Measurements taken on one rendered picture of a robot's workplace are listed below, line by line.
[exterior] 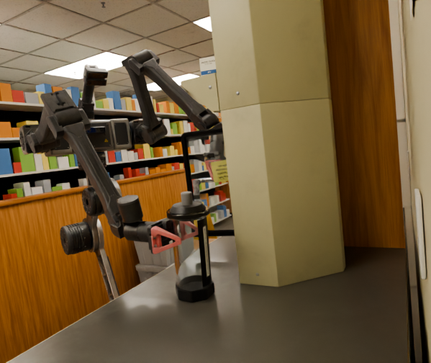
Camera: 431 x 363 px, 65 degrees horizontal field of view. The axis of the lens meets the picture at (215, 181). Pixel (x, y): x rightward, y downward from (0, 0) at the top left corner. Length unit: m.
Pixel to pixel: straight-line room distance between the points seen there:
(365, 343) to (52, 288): 2.52
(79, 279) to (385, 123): 2.57
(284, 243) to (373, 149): 0.45
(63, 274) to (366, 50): 2.56
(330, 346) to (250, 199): 0.39
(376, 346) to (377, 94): 0.74
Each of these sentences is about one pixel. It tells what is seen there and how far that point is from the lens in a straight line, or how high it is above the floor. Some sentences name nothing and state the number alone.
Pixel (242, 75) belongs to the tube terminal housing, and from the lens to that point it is 0.90.
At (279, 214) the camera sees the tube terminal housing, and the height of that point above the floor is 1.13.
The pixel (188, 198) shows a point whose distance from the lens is 0.85.
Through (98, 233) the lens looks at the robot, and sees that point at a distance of 2.20.
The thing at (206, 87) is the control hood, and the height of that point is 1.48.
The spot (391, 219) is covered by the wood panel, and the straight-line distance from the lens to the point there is 1.21.
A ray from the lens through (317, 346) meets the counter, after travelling 0.70.
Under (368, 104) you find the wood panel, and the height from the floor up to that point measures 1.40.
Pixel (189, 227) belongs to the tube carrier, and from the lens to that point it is 0.83.
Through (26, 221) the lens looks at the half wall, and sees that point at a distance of 2.78.
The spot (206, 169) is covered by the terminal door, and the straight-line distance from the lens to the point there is 1.27.
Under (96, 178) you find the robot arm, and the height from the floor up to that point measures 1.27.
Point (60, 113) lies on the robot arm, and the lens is 1.15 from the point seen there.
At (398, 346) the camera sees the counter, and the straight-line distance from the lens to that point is 0.72.
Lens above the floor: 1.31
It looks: 5 degrees down
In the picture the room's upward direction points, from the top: 7 degrees counter-clockwise
